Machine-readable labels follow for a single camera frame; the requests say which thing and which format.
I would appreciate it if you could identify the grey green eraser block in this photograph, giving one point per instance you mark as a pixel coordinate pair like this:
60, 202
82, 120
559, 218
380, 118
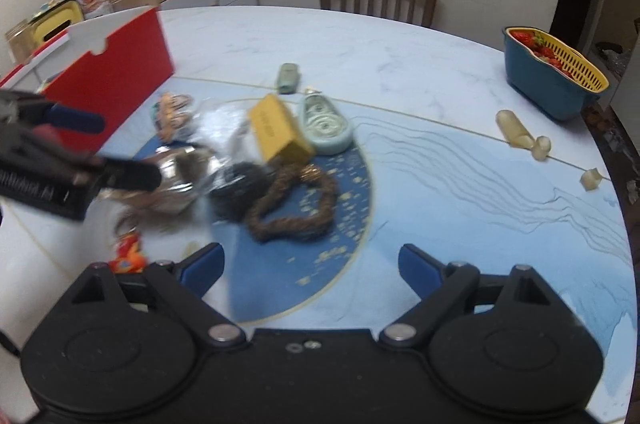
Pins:
288, 79

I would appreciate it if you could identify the mint correction tape dispenser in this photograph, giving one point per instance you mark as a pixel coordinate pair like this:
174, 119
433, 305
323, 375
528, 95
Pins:
327, 130

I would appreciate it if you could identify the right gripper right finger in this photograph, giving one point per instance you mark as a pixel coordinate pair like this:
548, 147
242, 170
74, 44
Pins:
422, 272

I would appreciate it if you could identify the gold foil snack bag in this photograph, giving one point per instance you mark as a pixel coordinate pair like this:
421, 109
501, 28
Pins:
187, 173

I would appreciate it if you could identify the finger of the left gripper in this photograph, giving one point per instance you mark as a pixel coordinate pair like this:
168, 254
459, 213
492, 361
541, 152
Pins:
130, 175
75, 120

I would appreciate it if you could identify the cartoon figure plush charm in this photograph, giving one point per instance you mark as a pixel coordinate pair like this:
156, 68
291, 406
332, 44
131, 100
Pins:
173, 117

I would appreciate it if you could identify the orange red toy charm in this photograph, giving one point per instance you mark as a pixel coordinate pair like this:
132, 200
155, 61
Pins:
129, 257

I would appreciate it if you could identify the small beige plastic piece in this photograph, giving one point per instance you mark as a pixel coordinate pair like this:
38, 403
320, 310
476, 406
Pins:
591, 179

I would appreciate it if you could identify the yellow tissue box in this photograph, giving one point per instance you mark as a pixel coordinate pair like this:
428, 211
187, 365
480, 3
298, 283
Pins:
53, 18

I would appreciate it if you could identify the black scrubber ball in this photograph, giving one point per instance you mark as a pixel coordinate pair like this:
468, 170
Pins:
236, 187

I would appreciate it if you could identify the blue yellow strainer basket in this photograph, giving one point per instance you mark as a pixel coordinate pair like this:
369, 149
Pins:
553, 76

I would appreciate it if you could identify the red white cardboard box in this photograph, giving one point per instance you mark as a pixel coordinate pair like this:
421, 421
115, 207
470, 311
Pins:
107, 65

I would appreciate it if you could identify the yellow small carton box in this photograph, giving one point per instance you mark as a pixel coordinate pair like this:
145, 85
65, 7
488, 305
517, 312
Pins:
279, 139

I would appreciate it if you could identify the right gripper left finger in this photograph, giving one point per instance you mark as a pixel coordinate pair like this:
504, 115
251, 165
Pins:
201, 270

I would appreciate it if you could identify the beige plastic tube piece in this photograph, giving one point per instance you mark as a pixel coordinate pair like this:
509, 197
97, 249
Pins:
518, 136

